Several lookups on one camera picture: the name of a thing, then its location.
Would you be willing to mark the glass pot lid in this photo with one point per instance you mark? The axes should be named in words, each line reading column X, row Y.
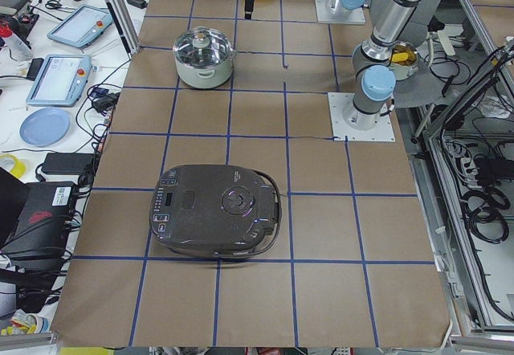
column 202, row 47

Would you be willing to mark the pale green cooking pot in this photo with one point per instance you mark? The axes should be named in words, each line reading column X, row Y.
column 206, row 78

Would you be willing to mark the steel bowl with yellow items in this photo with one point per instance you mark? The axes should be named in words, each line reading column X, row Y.
column 403, row 61

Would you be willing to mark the far blue teach pendant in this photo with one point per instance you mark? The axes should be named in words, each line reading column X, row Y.
column 82, row 27

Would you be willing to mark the blue teach pendant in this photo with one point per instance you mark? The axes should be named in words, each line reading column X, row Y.
column 82, row 27
column 60, row 81

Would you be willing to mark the grey chair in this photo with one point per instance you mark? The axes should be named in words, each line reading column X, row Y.
column 420, row 88

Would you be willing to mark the near blue teach pendant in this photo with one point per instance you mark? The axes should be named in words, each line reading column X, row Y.
column 60, row 81

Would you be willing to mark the dark grey rice cooker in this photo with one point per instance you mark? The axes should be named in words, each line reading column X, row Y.
column 216, row 211

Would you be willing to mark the white spray bottle red cap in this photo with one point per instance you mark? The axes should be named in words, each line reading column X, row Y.
column 19, row 51

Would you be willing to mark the light blue plate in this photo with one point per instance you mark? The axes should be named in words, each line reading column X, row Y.
column 45, row 127

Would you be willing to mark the black power adapter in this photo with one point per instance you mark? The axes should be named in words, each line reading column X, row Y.
column 66, row 163

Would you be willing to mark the yellow tape roll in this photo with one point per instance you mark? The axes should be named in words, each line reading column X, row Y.
column 12, row 165

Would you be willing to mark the black computer box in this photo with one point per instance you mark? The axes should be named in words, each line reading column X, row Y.
column 35, row 218

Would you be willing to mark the aluminium frame post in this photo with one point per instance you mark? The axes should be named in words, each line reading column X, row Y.
column 124, row 25

